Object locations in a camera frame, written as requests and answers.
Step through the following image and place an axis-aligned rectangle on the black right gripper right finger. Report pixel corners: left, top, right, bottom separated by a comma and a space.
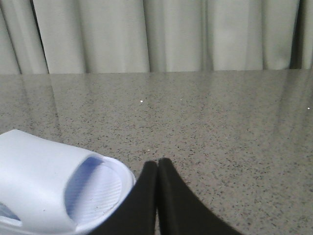
155, 157, 245, 235

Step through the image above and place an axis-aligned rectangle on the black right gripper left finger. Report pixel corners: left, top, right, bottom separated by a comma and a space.
91, 161, 157, 235

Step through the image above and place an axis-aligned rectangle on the light blue slipper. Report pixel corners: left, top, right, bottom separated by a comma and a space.
0, 130, 136, 235

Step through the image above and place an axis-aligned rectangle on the grey-white pleated curtain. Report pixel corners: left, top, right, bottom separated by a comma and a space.
0, 0, 313, 74

